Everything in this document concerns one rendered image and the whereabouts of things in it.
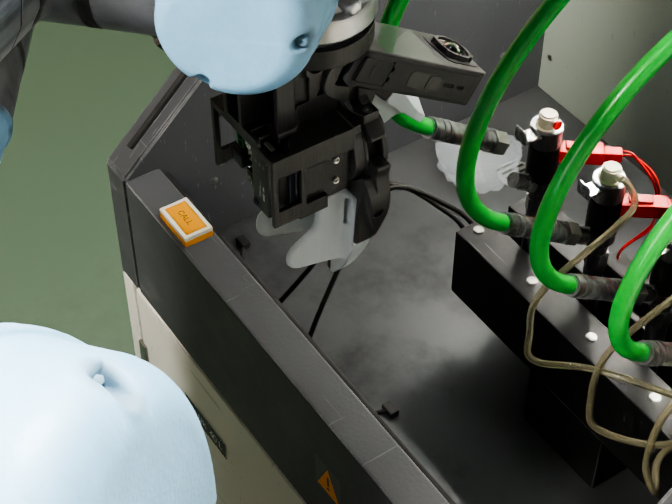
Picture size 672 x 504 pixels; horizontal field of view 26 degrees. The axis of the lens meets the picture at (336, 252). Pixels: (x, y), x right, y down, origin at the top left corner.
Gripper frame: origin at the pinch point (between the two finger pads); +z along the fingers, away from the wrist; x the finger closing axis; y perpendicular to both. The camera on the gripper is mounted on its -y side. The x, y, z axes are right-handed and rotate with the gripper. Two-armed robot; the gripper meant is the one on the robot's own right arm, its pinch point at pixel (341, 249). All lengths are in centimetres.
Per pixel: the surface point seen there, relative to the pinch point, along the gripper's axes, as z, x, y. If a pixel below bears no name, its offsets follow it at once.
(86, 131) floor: 123, -158, -44
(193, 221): 27.0, -33.0, -5.3
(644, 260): -0.7, 12.4, -15.5
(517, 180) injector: 15.8, -11.5, -25.9
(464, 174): 2.4, -3.4, -13.0
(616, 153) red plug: 13.7, -7.8, -33.6
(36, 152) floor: 123, -157, -33
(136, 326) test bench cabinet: 52, -45, -3
